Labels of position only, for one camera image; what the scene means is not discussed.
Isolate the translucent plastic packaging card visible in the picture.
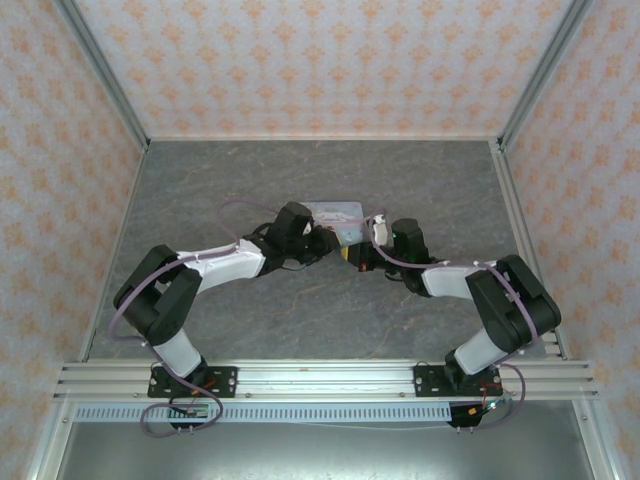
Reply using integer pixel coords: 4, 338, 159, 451
298, 199, 365, 246

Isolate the small electronics board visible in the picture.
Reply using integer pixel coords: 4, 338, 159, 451
464, 397, 506, 419
169, 402, 211, 421

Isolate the aluminium side rail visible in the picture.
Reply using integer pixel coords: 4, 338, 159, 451
490, 140, 572, 362

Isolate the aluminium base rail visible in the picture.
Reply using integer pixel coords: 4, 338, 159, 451
51, 362, 600, 402

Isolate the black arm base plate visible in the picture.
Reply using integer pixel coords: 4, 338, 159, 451
413, 364, 504, 400
147, 366, 239, 400

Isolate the white slotted cable duct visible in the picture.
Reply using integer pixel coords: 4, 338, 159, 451
73, 402, 454, 422

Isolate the aluminium frame post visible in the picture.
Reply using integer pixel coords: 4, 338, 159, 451
51, 0, 152, 153
498, 0, 595, 152

